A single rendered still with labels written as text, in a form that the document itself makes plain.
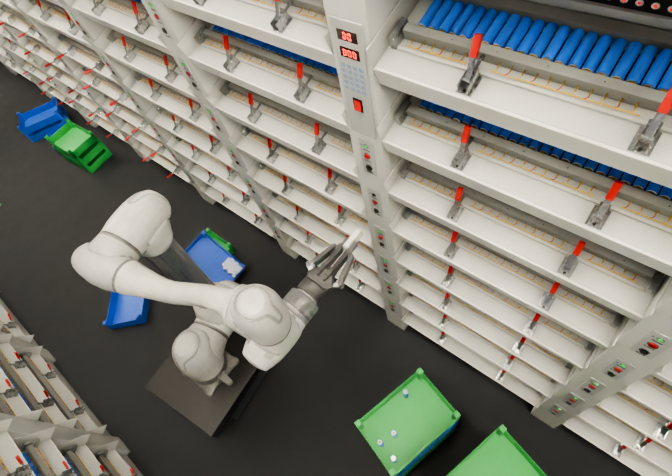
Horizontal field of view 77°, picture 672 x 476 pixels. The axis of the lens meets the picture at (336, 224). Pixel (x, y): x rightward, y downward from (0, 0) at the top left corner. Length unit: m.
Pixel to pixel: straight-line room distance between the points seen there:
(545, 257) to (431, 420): 0.84
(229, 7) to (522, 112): 0.71
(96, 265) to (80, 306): 1.51
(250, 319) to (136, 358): 1.63
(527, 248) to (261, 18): 0.78
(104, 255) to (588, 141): 1.17
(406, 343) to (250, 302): 1.28
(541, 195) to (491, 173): 0.10
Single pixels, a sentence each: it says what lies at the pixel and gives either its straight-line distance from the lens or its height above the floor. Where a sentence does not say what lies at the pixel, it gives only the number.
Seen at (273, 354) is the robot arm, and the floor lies 1.00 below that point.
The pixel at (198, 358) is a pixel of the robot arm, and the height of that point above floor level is 0.49.
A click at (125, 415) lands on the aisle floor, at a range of 2.43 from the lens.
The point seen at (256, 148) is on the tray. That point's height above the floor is 0.90.
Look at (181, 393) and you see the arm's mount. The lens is 2.00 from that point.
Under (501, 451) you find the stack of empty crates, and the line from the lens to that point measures 1.69.
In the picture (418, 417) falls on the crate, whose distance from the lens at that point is 1.68.
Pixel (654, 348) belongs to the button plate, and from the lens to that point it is 1.12.
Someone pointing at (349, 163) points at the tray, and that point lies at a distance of 1.19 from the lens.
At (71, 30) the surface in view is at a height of 1.11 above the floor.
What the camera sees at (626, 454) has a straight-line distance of 1.98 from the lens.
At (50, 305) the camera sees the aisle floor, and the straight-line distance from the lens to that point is 2.97.
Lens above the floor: 1.98
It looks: 56 degrees down
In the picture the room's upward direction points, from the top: 18 degrees counter-clockwise
